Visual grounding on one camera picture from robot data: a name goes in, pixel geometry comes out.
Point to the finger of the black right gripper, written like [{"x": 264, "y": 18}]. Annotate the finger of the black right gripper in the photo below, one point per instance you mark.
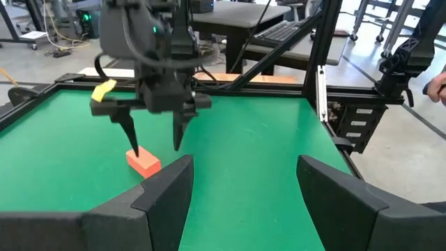
[
  {"x": 181, "y": 127},
  {"x": 127, "y": 125}
]

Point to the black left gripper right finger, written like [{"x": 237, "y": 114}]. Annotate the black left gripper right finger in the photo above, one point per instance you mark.
[{"x": 348, "y": 216}]

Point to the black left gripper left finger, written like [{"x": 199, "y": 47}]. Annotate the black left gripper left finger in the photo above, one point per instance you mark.
[{"x": 104, "y": 230}]

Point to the orange foam block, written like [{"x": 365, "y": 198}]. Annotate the orange foam block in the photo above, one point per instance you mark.
[{"x": 144, "y": 162}]

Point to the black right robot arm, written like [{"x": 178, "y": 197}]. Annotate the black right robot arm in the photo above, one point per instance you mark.
[{"x": 125, "y": 28}]

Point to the yellow tape strip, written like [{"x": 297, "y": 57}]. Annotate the yellow tape strip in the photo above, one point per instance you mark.
[{"x": 102, "y": 90}]

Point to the black box with white labels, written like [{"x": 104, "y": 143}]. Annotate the black box with white labels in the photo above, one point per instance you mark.
[{"x": 359, "y": 129}]

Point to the black power strip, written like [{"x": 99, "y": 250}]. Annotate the black power strip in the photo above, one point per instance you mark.
[{"x": 62, "y": 54}]

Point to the computer with green light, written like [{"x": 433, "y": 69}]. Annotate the computer with green light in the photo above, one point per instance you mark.
[{"x": 87, "y": 21}]

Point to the grey top desk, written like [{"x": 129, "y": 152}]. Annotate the grey top desk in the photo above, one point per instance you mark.
[{"x": 240, "y": 15}]

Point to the black table clamp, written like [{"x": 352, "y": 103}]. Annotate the black table clamp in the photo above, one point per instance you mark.
[{"x": 21, "y": 94}]

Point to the black keyboard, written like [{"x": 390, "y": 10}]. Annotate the black keyboard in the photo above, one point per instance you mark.
[{"x": 278, "y": 33}]

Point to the white paper sheet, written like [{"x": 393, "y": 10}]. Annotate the white paper sheet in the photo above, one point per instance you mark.
[{"x": 33, "y": 35}]

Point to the grey keyboard tray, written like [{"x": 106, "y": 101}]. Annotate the grey keyboard tray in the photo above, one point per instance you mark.
[{"x": 313, "y": 52}]

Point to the person's hand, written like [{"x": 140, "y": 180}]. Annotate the person's hand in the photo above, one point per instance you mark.
[{"x": 437, "y": 89}]

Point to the grey chair base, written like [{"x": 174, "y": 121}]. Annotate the grey chair base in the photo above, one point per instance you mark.
[{"x": 393, "y": 24}]

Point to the black table frame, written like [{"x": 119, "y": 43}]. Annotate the black table frame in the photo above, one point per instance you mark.
[{"x": 265, "y": 91}]

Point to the black diagonal frame brace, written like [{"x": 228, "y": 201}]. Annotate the black diagonal frame brace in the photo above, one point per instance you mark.
[{"x": 275, "y": 52}]

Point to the silver aluminium rail strip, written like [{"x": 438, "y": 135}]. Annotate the silver aluminium rail strip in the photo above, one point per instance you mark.
[{"x": 321, "y": 94}]

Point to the black cart frame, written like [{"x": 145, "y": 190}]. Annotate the black cart frame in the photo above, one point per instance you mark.
[{"x": 8, "y": 21}]

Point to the black vertical frame post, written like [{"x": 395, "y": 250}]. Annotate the black vertical frame post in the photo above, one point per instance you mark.
[{"x": 322, "y": 42}]

